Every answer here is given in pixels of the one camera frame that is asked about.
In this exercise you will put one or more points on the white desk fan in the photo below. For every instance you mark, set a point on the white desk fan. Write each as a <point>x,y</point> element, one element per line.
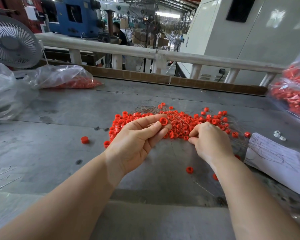
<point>12,42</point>

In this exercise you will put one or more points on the large grey machine cabinet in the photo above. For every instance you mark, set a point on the large grey machine cabinet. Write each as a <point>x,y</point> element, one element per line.
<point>273,33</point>

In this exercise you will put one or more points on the person's right forearm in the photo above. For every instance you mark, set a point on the person's right forearm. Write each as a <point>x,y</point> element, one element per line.
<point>260,202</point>

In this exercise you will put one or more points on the pile of red plastic rings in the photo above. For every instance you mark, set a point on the pile of red plastic rings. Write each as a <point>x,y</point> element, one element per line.
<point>190,122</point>

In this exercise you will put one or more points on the blue industrial machine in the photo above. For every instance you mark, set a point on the blue industrial machine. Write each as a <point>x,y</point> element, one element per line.
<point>84,21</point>

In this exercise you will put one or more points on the small clear plastic piece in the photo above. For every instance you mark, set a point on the small clear plastic piece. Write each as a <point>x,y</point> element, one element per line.
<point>282,138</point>
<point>277,133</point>

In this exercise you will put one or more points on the white metal railing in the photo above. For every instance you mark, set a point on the white metal railing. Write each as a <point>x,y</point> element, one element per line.
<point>120,48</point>

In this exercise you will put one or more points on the black pedestal fan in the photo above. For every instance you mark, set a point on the black pedestal fan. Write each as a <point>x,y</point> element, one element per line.
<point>154,27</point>

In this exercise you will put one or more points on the clear bag with red pieces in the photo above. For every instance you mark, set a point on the clear bag with red pieces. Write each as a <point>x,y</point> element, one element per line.
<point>64,76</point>

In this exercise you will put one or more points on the red industrial machine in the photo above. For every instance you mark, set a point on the red industrial machine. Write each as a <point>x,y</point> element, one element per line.
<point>12,10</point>

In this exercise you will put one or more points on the person's right hand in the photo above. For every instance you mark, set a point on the person's right hand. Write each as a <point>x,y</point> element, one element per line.
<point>210,142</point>

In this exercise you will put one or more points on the large clear bag red pieces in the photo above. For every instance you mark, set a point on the large clear bag red pieces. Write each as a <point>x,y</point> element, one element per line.
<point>291,91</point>

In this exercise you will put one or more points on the crumpled clear plastic bag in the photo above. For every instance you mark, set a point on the crumpled clear plastic bag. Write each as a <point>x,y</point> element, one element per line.
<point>0,92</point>

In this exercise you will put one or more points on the person's left forearm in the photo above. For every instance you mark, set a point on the person's left forearm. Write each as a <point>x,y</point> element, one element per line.
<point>52,207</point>

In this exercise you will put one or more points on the brown wooden board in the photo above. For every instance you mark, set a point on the brown wooden board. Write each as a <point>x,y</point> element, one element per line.
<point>144,76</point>

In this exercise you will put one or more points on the person's left hand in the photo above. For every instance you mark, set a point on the person's left hand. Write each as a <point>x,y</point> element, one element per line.
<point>130,147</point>

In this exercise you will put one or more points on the white paper sheet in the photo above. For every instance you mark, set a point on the white paper sheet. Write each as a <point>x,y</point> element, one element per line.
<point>278,165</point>

